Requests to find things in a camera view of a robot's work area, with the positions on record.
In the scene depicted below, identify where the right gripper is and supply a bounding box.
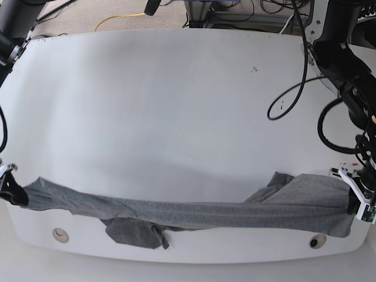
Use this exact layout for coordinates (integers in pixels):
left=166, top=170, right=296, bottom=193
left=0, top=160, right=29, bottom=207

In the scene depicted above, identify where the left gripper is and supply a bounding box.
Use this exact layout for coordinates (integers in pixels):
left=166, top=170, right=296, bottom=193
left=330, top=167, right=374, bottom=214

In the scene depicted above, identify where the grey T-shirt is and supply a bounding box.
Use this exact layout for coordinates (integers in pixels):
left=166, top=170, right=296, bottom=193
left=25, top=173, right=354, bottom=249

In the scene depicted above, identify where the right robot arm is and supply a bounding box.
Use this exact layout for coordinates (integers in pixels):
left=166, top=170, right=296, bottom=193
left=1, top=0, right=47, bottom=206

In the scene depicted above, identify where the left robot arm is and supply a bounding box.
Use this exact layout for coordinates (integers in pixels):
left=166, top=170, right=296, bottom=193
left=286, top=1, right=375, bottom=223

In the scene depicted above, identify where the red tape rectangle marking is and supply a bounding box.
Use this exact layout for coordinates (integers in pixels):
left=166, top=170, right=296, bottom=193
left=339, top=162, right=359, bottom=170

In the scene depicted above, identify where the right table grommet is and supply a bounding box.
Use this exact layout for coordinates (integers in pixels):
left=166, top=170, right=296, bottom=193
left=309, top=234, right=327, bottom=249

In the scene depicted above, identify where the table grommet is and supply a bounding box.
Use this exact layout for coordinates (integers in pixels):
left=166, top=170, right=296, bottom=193
left=309, top=234, right=327, bottom=249
left=52, top=228, right=69, bottom=243

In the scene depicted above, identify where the left table grommet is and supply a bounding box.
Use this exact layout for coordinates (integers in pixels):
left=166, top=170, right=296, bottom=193
left=52, top=228, right=69, bottom=243

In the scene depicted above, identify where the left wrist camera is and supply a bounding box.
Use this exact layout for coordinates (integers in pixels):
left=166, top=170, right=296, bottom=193
left=356, top=203, right=375, bottom=224

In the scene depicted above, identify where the yellow cable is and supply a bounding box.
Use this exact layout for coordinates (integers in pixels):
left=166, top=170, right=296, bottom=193
left=93, top=11, right=147, bottom=32

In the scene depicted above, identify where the aluminium table leg frame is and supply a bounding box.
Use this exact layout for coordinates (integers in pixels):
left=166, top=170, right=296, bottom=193
left=183, top=1, right=214, bottom=28

